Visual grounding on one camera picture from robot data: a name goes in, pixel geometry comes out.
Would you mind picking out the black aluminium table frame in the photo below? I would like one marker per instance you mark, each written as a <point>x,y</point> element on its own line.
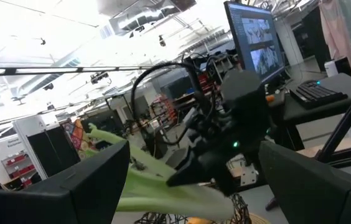
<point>349,118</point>

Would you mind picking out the white shelf with red bins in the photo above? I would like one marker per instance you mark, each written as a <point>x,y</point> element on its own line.
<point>20,161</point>

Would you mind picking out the black keyboard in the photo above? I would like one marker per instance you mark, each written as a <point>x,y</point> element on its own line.
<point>315,93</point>

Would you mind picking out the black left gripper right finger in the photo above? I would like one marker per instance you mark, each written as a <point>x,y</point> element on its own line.
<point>318,202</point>

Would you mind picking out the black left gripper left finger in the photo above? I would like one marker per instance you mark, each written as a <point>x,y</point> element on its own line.
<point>69,202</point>

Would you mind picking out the black partition panel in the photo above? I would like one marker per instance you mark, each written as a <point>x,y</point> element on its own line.
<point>54,149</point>

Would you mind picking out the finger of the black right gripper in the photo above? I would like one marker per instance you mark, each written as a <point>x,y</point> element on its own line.
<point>191,172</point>

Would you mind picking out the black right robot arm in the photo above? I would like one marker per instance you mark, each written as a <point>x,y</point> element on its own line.
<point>241,87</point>

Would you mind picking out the pink hanging cloth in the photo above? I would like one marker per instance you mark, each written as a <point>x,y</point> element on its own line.
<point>337,28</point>

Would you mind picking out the round woven placemat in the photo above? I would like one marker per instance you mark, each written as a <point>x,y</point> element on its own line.
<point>258,219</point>

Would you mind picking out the silver ventilation duct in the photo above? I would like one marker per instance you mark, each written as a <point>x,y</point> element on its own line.
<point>144,21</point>

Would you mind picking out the black desk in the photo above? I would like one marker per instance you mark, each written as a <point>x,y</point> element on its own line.
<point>303,115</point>

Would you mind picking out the colourful patterned cloth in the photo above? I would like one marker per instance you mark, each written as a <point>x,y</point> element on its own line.
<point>76,137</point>

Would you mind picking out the green celery bunch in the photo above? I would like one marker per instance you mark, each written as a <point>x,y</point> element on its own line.
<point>163,196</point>

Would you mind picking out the black computer monitor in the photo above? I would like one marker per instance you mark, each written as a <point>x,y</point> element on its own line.
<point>256,37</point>

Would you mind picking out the orange-yellow lemon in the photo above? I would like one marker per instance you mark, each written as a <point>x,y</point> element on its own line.
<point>200,221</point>

